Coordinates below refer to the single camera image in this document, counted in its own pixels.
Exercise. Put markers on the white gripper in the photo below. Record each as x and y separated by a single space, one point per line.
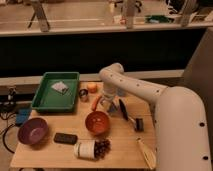
107 101

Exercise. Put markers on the white grey sponge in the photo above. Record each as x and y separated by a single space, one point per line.
60 87

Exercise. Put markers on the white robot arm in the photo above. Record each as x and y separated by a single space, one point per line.
182 141

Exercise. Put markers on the orange carrot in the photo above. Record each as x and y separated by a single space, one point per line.
95 103

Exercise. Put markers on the orange round object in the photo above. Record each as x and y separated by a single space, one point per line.
92 87

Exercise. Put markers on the small metal cup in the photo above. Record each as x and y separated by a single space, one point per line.
83 95

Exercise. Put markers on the orange bowl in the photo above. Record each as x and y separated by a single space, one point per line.
97 123

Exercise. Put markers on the black brush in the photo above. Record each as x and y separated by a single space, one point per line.
137 123

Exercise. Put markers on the dark grape bunch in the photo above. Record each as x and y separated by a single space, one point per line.
101 148

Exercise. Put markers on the green plastic tray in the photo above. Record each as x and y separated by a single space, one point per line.
47 99

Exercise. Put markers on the white cylindrical container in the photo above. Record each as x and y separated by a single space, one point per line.
85 149

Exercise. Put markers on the black rectangular block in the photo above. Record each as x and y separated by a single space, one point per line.
65 138

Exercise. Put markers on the cream wooden spatula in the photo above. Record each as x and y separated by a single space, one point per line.
148 154

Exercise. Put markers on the purple bowl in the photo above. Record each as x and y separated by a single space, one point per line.
32 131

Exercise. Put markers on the blue box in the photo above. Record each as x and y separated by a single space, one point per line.
22 116

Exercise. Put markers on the grey cabinet panel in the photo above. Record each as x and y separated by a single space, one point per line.
198 75

